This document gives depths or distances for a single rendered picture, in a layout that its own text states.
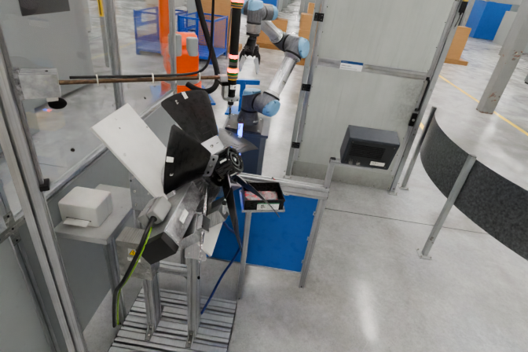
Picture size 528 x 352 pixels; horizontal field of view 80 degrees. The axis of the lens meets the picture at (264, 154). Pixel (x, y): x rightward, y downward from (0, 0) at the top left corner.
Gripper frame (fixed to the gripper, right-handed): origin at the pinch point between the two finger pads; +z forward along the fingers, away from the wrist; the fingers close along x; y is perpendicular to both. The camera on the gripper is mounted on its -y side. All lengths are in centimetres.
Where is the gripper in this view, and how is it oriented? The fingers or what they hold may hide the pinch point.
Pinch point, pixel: (248, 71)
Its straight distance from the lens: 177.3
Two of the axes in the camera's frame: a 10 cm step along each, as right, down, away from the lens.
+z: -1.2, 8.8, 4.7
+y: 1.1, -4.6, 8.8
